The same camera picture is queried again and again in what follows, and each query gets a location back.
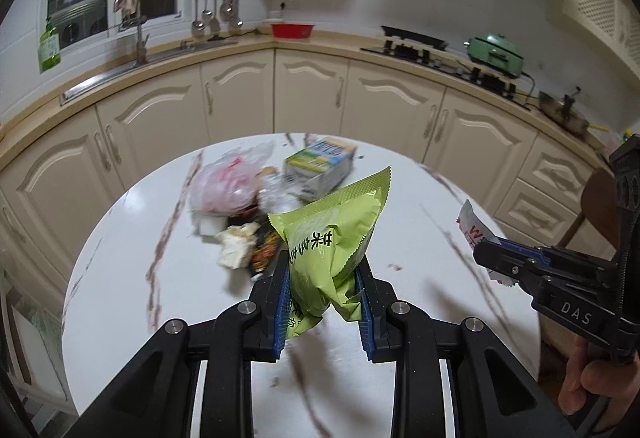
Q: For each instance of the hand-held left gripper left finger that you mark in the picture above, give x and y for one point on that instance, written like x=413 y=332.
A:
x=282 y=308

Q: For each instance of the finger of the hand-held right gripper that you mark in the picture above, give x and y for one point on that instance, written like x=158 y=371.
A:
x=500 y=260
x=525 y=252

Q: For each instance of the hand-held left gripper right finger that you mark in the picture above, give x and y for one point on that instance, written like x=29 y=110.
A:
x=364 y=318

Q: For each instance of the white red wrapper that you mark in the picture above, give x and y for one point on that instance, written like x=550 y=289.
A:
x=472 y=228

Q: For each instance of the lime green snack packet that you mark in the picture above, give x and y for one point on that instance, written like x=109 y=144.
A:
x=325 y=243

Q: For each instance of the green white milk carton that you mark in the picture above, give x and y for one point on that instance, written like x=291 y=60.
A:
x=320 y=165

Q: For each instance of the person's right hand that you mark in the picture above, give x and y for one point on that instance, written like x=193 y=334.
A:
x=585 y=383

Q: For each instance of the red patterned wrapper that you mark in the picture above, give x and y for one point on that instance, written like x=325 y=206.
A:
x=265 y=255

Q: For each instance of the white crumpled wrapper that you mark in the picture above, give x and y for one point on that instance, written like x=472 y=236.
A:
x=237 y=245

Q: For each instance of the brown wooden chair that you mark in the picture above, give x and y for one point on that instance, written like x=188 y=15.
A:
x=597 y=208

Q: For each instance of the white foam piece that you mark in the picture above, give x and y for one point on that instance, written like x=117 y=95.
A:
x=210 y=225

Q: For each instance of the clear plastic wrap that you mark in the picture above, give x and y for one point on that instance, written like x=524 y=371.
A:
x=280 y=193

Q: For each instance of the round white marble table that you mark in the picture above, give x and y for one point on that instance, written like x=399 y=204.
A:
x=150 y=293

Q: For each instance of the pink plastic bag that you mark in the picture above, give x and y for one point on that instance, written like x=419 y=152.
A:
x=225 y=183

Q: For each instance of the metal wok with lid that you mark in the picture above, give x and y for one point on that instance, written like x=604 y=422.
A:
x=565 y=112

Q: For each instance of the black gas hob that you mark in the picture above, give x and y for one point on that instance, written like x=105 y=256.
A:
x=450 y=67

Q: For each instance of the green electric cooking pot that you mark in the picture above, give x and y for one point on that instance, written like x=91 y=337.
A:
x=495 y=52

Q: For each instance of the black griddle pan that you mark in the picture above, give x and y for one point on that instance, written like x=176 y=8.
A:
x=415 y=36

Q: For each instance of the metal storage shelf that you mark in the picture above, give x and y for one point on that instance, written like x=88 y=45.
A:
x=35 y=333

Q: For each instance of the red plastic basin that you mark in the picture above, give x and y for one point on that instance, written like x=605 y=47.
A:
x=292 y=30

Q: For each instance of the stainless steel double sink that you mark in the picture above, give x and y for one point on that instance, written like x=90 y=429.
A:
x=125 y=67

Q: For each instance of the metal skimmer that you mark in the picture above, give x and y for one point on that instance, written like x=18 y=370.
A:
x=236 y=20

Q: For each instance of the stack of white bowls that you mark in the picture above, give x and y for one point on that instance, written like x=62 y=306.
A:
x=274 y=15

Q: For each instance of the metal ladle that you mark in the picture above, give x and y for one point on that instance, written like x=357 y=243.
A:
x=197 y=25

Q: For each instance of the metal kitchen faucet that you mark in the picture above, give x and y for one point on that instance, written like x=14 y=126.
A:
x=141 y=42

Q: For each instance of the metal serving spoon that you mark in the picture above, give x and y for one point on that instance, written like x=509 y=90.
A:
x=226 y=10

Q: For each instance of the pink dishcloth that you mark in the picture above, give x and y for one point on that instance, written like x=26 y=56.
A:
x=127 y=1

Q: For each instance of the green dish soap bottle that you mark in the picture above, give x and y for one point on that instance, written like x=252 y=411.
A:
x=49 y=47

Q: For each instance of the large lattice door wall cabinet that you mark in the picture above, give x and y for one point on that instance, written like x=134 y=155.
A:
x=600 y=12

